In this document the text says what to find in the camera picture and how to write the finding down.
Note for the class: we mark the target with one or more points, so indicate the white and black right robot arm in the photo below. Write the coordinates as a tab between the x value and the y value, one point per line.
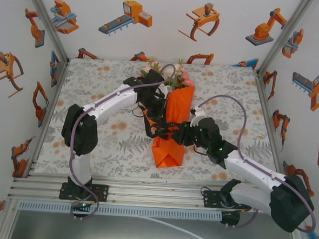
253	171

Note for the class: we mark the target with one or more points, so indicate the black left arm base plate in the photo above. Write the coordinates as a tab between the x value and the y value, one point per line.
100	193

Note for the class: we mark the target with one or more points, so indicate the aluminium side rail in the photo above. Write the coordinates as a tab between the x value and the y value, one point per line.
265	104
52	102

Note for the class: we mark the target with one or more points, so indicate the floral print tablecloth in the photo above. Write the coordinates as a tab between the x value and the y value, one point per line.
97	77

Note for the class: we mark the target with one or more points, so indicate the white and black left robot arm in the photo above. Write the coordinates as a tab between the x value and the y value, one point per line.
80	131

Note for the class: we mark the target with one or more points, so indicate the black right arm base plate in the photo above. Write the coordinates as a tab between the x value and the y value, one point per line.
211	199

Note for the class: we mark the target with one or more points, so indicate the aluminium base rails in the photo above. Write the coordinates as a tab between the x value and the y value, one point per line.
157	195

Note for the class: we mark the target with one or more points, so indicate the orange wrapping paper sheet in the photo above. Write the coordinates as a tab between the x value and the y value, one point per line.
180	104

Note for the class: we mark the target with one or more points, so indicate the artificial pink white flower bunch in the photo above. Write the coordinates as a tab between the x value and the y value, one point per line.
185	77

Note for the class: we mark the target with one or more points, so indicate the black ribbon with gold print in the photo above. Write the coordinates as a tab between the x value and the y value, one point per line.
158	130

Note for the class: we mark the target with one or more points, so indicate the circuit board with green light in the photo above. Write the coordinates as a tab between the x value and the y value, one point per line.
82	205

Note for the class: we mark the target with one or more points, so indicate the aluminium frame post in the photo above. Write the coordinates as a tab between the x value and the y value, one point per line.
286	32
46	20

